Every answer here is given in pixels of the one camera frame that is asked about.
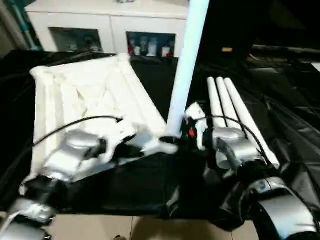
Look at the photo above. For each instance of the white plastic table leg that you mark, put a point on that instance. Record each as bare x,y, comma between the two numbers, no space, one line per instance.
223,100
185,75
240,105
213,100

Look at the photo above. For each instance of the white plastic table top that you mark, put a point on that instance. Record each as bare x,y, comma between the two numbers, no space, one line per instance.
87,90

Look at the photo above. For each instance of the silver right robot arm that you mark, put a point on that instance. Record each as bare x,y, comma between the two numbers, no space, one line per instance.
235,147

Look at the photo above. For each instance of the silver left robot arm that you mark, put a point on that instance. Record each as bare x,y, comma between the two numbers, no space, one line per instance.
67,155

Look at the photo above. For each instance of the black work mat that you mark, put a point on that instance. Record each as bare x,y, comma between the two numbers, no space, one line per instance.
137,185

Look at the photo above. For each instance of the small yellow label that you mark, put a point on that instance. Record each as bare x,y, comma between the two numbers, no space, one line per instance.
227,49

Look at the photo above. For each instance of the white glass-door cabinet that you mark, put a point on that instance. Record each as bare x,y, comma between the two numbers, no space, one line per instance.
112,22

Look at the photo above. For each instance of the white side board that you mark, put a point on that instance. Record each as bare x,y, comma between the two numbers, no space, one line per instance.
316,67

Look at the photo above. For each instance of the grey curtain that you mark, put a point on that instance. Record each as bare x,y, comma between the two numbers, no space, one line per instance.
12,25

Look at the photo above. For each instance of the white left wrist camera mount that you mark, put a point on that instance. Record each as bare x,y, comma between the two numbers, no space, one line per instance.
120,132

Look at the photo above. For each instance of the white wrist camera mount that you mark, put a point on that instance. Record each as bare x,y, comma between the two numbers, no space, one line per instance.
120,132
197,112

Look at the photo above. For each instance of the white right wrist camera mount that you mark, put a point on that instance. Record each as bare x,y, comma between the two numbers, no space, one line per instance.
197,112

